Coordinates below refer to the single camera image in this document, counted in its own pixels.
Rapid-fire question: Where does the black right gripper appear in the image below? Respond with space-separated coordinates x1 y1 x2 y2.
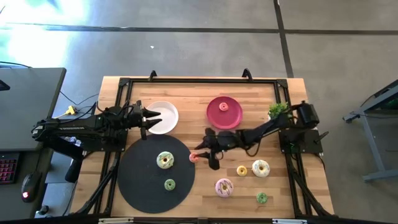
195 127 239 171

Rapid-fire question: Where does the grey metal side table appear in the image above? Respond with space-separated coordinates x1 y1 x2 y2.
342 79 398 183

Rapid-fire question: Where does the black aluminium table frame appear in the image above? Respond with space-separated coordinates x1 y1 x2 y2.
74 70 335 218

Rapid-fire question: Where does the black floor cable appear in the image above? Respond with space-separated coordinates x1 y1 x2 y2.
59 90 100 107

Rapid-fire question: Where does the large white glazed donut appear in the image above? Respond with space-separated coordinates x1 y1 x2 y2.
251 159 271 179

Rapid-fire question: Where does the grey desk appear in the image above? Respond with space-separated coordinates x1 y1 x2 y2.
0 67 67 152

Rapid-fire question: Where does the small green potted plant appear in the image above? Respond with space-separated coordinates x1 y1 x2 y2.
268 101 290 121

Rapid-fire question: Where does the black computer mouse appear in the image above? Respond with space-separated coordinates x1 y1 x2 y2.
21 171 43 203

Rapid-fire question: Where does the large pink glazed donut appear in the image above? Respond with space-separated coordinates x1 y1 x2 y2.
215 177 234 198

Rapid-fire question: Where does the white round plate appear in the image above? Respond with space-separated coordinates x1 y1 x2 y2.
146 100 180 135

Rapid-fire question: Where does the backlit black keyboard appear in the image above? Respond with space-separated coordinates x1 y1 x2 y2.
0 151 20 185

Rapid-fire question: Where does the red round plate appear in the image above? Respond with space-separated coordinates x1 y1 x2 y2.
206 95 244 130

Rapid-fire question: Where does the large green glazed donut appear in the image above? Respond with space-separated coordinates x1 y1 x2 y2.
156 151 175 170

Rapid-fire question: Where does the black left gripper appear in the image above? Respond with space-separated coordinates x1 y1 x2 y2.
126 100 163 141

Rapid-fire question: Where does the silver metal bracket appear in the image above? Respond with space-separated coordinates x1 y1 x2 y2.
272 218 308 224
98 218 135 224

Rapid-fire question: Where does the black round woven mat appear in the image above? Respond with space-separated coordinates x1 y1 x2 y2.
117 134 196 215

